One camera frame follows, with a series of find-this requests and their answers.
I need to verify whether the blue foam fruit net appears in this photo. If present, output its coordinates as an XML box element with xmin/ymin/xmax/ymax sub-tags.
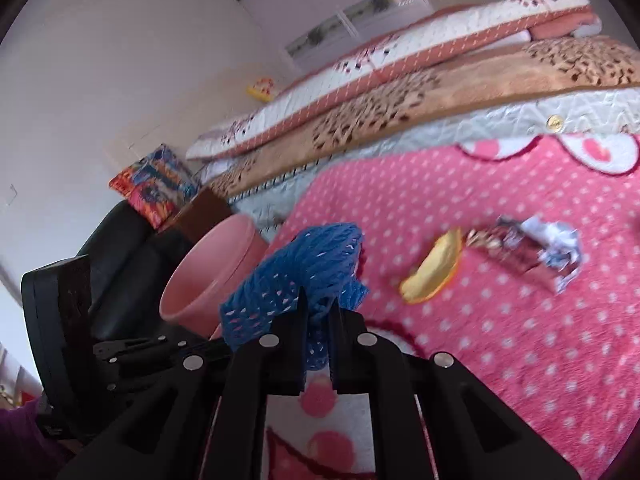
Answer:
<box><xmin>219</xmin><ymin>223</ymin><xmax>369</xmax><ymax>370</ymax></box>

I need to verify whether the foil snack wrapper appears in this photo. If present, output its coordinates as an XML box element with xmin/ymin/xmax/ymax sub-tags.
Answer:
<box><xmin>463</xmin><ymin>216</ymin><xmax>584</xmax><ymax>295</ymax></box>

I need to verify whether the purple sleeve forearm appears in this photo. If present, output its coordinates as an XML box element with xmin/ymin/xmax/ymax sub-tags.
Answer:
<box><xmin>1</xmin><ymin>400</ymin><xmax>56</xmax><ymax>480</ymax></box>

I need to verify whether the pink plastic trash bin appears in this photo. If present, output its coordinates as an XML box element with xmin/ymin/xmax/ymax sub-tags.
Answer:
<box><xmin>160</xmin><ymin>214</ymin><xmax>268</xmax><ymax>338</ymax></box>

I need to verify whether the black chair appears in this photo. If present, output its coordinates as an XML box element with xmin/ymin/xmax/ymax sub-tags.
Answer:
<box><xmin>78</xmin><ymin>200</ymin><xmax>193</xmax><ymax>341</ymax></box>

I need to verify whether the pink polka dot blanket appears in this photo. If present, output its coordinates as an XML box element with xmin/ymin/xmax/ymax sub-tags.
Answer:
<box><xmin>271</xmin><ymin>139</ymin><xmax>639</xmax><ymax>479</ymax></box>

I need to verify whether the colourful patterned pillow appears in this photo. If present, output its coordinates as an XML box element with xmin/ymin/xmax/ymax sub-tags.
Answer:
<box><xmin>108</xmin><ymin>144</ymin><xmax>201</xmax><ymax>230</ymax></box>

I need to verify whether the brown wooden nightstand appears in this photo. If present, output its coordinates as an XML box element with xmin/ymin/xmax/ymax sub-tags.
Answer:
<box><xmin>167</xmin><ymin>186</ymin><xmax>233</xmax><ymax>244</ymax></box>

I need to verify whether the brown leaf pattern bedspread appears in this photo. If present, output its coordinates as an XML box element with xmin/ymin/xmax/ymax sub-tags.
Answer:
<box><xmin>208</xmin><ymin>36</ymin><xmax>639</xmax><ymax>200</ymax></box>

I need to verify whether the folded pink dotted quilt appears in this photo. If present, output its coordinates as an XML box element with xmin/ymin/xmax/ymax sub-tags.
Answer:
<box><xmin>186</xmin><ymin>0</ymin><xmax>601</xmax><ymax>162</ymax></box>

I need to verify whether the white sliding wardrobe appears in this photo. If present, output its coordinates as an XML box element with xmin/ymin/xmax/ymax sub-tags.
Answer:
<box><xmin>235</xmin><ymin>0</ymin><xmax>434</xmax><ymax>73</ymax></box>

